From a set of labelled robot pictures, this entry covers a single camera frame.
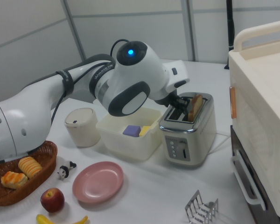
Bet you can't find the yellow banana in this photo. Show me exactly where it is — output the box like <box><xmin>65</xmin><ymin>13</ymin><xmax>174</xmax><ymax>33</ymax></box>
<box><xmin>35</xmin><ymin>214</ymin><xmax>89</xmax><ymax>224</ymax></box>

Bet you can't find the white plastic container box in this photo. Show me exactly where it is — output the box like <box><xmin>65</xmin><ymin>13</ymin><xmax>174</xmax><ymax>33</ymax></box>
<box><xmin>95</xmin><ymin>107</ymin><xmax>163</xmax><ymax>162</ymax></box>

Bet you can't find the purple cube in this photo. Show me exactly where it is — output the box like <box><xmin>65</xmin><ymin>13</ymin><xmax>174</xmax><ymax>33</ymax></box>
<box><xmin>122</xmin><ymin>125</ymin><xmax>141</xmax><ymax>138</ymax></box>

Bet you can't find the cream and brown oven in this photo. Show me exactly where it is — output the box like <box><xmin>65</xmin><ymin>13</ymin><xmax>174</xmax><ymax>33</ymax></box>
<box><xmin>228</xmin><ymin>20</ymin><xmax>280</xmax><ymax>220</ymax></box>

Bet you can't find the short orange-glazed bread roll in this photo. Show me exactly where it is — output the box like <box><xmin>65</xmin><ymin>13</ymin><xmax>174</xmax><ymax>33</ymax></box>
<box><xmin>0</xmin><ymin>171</ymin><xmax>28</xmax><ymax>190</ymax></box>

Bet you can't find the metal toast rack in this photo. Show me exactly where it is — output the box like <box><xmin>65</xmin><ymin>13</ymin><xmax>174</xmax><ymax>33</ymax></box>
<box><xmin>184</xmin><ymin>189</ymin><xmax>219</xmax><ymax>224</ymax></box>

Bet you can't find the brown-crusted bread slice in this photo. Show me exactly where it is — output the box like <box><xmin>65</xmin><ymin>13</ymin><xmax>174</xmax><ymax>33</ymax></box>
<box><xmin>187</xmin><ymin>93</ymin><xmax>204</xmax><ymax>123</ymax></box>

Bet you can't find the yellow cube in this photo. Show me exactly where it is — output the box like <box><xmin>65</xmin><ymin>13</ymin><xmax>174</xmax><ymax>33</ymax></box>
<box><xmin>138</xmin><ymin>126</ymin><xmax>153</xmax><ymax>137</ymax></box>

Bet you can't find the panda figurine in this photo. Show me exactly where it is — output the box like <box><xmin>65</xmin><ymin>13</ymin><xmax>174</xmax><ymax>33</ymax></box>
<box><xmin>57</xmin><ymin>161</ymin><xmax>77</xmax><ymax>182</ymax></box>

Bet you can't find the black stand pole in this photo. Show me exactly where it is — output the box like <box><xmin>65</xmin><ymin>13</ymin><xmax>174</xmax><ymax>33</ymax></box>
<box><xmin>224</xmin><ymin>0</ymin><xmax>235</xmax><ymax>70</ymax></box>

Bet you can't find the red apple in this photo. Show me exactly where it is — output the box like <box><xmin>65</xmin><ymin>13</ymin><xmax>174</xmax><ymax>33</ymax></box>
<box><xmin>40</xmin><ymin>188</ymin><xmax>66</xmax><ymax>213</ymax></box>

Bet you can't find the pink plate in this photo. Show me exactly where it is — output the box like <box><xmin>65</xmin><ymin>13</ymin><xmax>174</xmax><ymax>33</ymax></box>
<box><xmin>72</xmin><ymin>161</ymin><xmax>125</xmax><ymax>204</ymax></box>

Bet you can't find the brown wicker basket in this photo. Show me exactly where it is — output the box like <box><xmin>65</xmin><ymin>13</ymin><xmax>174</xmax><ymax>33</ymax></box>
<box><xmin>0</xmin><ymin>140</ymin><xmax>58</xmax><ymax>207</ymax></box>

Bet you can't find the long striped bread roll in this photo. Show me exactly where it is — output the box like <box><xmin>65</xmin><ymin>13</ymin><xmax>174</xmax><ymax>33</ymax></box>
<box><xmin>18</xmin><ymin>156</ymin><xmax>43</xmax><ymax>179</ymax></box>

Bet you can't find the cream lidded bin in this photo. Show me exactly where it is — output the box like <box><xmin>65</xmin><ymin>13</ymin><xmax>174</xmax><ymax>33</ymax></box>
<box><xmin>64</xmin><ymin>107</ymin><xmax>101</xmax><ymax>148</ymax></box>

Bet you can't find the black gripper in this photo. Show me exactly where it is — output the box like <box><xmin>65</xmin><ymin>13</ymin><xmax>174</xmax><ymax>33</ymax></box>
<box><xmin>154</xmin><ymin>90</ymin><xmax>195</xmax><ymax>116</ymax></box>

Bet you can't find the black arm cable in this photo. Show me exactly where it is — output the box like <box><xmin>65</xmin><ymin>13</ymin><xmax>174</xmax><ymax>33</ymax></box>
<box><xmin>50</xmin><ymin>39</ymin><xmax>132</xmax><ymax>128</ymax></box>

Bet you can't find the chrome two-slot toaster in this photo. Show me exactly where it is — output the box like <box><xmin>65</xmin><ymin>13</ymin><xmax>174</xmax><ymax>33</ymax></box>
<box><xmin>159</xmin><ymin>91</ymin><xmax>217</xmax><ymax>170</ymax></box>

